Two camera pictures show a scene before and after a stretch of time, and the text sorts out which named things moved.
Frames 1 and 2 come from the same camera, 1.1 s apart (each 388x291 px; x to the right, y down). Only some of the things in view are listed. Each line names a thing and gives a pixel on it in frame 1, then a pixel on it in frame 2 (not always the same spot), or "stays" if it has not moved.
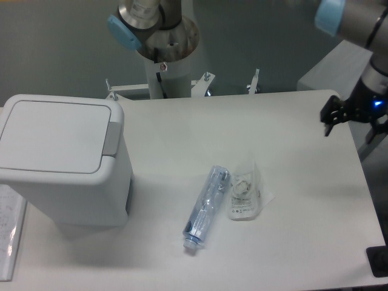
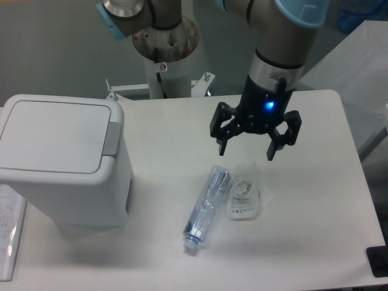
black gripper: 365,105 to 259,110
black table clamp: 377,257 stays
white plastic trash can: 70,156 stays
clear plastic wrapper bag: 245,200 stays
